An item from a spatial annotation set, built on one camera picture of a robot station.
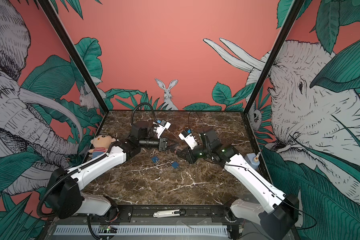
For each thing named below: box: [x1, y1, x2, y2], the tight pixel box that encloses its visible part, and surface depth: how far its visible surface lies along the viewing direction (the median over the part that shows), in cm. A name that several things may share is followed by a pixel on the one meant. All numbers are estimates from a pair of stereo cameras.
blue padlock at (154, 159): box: [151, 155, 159, 164], surface depth 95 cm
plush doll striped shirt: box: [88, 134, 116, 159], surface depth 95 cm
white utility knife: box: [153, 209, 186, 218], surface depth 76 cm
